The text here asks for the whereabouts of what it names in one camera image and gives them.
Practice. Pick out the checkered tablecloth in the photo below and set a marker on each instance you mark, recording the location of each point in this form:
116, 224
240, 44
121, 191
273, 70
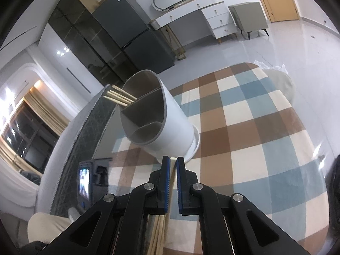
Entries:
239, 138

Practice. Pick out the bunch of wooden chopsticks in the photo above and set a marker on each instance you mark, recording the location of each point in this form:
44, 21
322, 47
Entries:
122, 95

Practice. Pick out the white oval utensil holder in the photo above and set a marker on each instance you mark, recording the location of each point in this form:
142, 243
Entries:
175, 127

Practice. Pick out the wooden door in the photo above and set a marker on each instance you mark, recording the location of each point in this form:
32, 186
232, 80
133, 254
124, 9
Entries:
276, 0

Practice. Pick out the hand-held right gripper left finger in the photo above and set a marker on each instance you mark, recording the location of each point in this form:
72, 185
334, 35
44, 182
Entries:
167, 175

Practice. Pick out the person's left leg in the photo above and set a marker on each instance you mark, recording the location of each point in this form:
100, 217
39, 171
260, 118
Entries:
50, 225

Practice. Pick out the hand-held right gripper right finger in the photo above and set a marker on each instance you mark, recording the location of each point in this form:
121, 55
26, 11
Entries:
180, 180

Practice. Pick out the dark glass cabinet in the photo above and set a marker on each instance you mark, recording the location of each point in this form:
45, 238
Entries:
79, 29

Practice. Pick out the grey quilted mattress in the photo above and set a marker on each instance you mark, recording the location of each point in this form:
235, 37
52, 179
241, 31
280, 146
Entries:
90, 122

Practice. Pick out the beige curtain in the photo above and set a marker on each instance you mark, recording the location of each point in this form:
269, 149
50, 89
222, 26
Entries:
50, 111

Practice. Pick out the dark window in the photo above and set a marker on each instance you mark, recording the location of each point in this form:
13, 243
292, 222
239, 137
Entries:
32, 138

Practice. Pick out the light grey bed frame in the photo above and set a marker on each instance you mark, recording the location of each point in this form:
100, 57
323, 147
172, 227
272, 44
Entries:
61, 151

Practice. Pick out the white vanity desk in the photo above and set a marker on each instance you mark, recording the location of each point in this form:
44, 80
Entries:
186, 8

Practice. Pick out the white glossy wardrobe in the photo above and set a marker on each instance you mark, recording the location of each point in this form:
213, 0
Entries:
69, 66

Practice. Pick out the dark grey refrigerator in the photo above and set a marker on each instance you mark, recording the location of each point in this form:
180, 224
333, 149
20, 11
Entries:
127, 21

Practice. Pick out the grey nightstand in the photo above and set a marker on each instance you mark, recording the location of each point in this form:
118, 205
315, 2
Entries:
249, 16

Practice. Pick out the single wooden chopstick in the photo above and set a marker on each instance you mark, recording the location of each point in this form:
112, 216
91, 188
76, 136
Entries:
172, 175

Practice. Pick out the clear plastic sheet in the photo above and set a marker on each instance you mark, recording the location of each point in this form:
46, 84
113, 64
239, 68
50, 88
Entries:
281, 67

